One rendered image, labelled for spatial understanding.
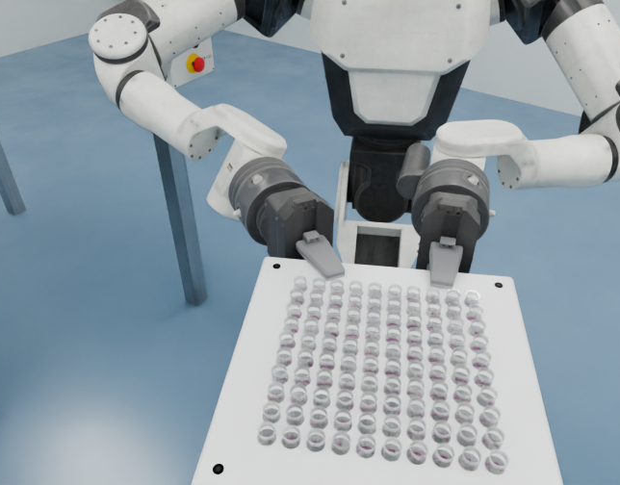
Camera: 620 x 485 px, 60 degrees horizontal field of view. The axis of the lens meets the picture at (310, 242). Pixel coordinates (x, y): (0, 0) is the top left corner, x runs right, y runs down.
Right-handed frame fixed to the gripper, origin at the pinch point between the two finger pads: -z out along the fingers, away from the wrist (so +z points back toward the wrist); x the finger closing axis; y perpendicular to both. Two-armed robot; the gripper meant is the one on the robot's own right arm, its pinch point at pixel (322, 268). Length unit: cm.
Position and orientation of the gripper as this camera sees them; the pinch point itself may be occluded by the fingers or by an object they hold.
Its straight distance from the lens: 53.9
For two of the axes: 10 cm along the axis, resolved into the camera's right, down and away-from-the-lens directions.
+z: -4.1, -5.4, 7.4
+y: -9.1, 2.4, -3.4
